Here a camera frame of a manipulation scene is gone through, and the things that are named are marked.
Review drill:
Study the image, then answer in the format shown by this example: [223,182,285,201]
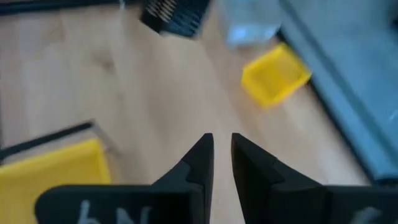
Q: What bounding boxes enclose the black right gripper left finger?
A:
[34,133,215,224]

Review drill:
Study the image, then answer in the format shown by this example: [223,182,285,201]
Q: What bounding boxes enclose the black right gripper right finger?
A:
[231,133,398,224]

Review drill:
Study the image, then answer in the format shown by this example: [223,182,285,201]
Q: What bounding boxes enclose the yellow slotted plastic basket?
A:
[0,138,112,224]
[241,42,312,110]

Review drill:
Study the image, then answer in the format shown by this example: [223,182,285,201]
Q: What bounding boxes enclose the black slotted plastic basket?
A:
[139,0,214,39]

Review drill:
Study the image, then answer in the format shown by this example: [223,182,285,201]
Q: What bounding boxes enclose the black metal shelf frame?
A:
[0,119,122,166]

